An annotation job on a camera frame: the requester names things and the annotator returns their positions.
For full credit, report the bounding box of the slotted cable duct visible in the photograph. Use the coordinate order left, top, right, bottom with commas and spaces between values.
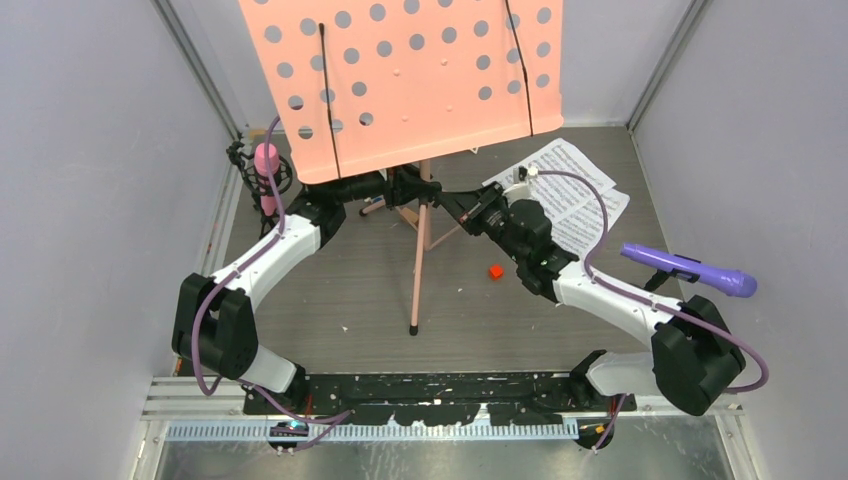
165, 418, 579, 442

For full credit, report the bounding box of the pink microphone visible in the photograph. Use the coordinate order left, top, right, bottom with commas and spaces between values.
226, 139, 292, 236

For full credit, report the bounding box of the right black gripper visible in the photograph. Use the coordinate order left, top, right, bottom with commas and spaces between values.
437, 182, 527, 266

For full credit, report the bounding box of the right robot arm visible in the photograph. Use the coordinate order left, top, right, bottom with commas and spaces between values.
435, 183, 746, 416

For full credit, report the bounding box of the purple microphone on round base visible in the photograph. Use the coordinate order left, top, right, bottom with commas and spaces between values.
620, 243, 758, 298

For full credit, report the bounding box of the blue white toy car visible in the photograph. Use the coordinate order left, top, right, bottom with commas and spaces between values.
361, 196, 385, 215

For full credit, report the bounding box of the pink music stand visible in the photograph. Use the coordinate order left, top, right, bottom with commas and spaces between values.
238, 0, 565, 337

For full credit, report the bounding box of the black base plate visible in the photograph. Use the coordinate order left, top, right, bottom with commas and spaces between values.
243, 372, 636, 427

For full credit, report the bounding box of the sheet music page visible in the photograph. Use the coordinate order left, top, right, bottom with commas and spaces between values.
482, 137, 617, 220
552, 189, 630, 258

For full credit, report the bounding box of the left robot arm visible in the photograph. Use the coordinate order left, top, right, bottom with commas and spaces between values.
171, 166, 442, 414

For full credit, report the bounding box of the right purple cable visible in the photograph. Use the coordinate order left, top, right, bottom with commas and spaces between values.
536, 170, 771, 455

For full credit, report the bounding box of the small red cube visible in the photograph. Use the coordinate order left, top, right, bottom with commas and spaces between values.
488, 265, 505, 281

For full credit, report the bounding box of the small wooden block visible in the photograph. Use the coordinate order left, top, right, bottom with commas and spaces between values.
398, 207, 419, 229

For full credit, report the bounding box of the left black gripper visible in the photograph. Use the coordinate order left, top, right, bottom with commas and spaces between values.
335, 159, 436, 213

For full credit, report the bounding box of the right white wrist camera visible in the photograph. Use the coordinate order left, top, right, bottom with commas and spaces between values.
503, 166, 539, 204

